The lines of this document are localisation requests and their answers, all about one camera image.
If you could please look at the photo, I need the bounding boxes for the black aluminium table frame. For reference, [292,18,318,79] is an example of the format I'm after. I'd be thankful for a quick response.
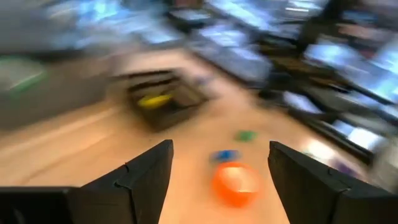
[257,86,377,166]

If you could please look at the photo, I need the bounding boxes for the yellow mini stapler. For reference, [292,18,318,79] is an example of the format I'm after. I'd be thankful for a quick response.
[136,94,174,110]

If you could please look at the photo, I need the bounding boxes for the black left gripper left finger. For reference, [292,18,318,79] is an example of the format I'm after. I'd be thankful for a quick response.
[0,139,174,224]

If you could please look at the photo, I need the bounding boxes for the purple tape roll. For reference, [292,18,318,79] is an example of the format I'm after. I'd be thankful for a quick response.
[329,161,358,178]

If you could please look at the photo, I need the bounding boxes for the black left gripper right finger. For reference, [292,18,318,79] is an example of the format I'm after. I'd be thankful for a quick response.
[267,141,398,224]

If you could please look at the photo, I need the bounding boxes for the green tape roll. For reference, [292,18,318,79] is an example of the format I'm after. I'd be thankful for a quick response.
[0,55,49,94]

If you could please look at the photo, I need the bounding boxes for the blue mini stapler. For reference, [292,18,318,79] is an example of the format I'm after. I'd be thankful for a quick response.
[210,149,242,163]

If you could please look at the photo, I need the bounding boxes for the green mini stapler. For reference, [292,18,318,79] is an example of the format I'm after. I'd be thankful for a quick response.
[233,129,259,143]

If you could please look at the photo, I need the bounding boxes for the orange tape roll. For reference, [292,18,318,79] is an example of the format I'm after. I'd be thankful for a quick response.
[211,161,264,208]

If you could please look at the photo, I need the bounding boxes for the black slotted plastic basket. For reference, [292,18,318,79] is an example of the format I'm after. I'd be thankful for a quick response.
[126,70,209,131]

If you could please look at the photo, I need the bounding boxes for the grey translucent plastic bin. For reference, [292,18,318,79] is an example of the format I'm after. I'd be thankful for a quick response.
[0,52,116,130]

